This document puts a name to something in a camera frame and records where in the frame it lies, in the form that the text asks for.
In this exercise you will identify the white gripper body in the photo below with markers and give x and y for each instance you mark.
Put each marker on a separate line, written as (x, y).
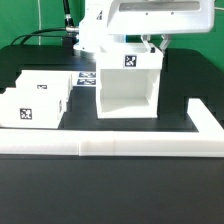
(138, 17)

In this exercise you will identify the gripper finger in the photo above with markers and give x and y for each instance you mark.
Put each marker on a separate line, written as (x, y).
(166, 39)
(144, 39)

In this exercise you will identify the white drawer cabinet box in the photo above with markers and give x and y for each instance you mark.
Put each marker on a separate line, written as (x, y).
(127, 81)

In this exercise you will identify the white front drawer tray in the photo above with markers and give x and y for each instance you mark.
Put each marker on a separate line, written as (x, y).
(32, 109)

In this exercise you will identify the white drawer tray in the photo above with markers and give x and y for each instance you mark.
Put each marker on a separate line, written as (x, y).
(59, 82)
(32, 109)

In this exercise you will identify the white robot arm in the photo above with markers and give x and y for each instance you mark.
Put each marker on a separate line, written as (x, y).
(93, 28)

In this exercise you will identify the white rear drawer tray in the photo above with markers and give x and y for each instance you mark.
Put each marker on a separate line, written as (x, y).
(59, 82)

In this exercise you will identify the white marker sheet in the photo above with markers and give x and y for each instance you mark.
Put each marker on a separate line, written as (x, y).
(84, 78)

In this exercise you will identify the white L-shaped border frame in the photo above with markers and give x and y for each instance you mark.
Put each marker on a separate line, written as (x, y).
(206, 141)

